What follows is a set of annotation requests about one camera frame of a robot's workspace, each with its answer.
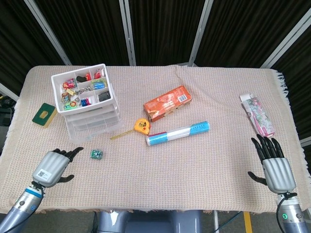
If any black equipment with cables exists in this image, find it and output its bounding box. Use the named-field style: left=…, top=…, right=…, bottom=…
left=0, top=93, right=17, bottom=127

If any metal key ring cluster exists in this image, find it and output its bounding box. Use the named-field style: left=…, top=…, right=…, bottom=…
left=75, top=87, right=94, bottom=96

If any beige woven tablecloth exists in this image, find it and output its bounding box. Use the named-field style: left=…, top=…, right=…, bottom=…
left=0, top=63, right=306, bottom=216

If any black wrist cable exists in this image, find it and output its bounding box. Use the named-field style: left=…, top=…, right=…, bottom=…
left=276, top=193, right=297, bottom=233
left=0, top=183, right=46, bottom=231

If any blue cling film roll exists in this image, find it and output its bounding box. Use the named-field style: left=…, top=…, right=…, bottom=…
left=145, top=120, right=210, bottom=147

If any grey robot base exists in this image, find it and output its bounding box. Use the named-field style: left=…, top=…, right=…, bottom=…
left=93, top=210, right=204, bottom=233

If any green yellow sponge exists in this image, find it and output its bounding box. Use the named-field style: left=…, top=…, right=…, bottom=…
left=32, top=102, right=58, bottom=128

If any green circuit board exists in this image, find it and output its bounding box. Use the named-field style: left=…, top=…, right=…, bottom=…
left=90, top=149, right=104, bottom=160

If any metal table leg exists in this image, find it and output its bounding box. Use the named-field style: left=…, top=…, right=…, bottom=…
left=212, top=210, right=219, bottom=233

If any clear plastic drawer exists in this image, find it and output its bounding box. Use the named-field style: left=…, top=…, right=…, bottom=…
left=65, top=110, right=124, bottom=143

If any green floor cable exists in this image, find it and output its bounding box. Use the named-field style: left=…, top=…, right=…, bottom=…
left=215, top=211, right=242, bottom=231

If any red cartoon keychain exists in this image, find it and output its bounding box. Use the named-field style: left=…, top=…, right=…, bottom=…
left=62, top=79, right=78, bottom=89

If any dark folding screen panel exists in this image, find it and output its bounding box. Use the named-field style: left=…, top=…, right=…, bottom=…
left=189, top=0, right=311, bottom=68
left=259, top=14, right=311, bottom=146
left=24, top=0, right=137, bottom=66
left=0, top=0, right=71, bottom=98
left=119, top=0, right=212, bottom=67

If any white plastic drawer organizer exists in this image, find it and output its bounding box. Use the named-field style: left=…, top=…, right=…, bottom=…
left=51, top=63, right=124, bottom=143

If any floral tissue pack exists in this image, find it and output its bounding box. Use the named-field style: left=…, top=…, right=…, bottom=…
left=239, top=94, right=276, bottom=138

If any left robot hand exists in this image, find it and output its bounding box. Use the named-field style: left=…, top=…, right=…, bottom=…
left=31, top=147, right=85, bottom=189

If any orange biscuit box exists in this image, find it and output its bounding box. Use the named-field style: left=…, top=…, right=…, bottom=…
left=143, top=85, right=192, bottom=123

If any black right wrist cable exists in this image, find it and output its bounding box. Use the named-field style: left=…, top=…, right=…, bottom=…
left=276, top=193, right=297, bottom=233

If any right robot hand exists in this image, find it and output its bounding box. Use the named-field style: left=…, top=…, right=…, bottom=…
left=247, top=134, right=297, bottom=195

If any yellow tape measure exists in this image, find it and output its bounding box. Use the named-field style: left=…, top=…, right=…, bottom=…
left=109, top=118, right=151, bottom=141

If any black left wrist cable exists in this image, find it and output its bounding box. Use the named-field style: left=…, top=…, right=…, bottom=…
left=0, top=183, right=46, bottom=231

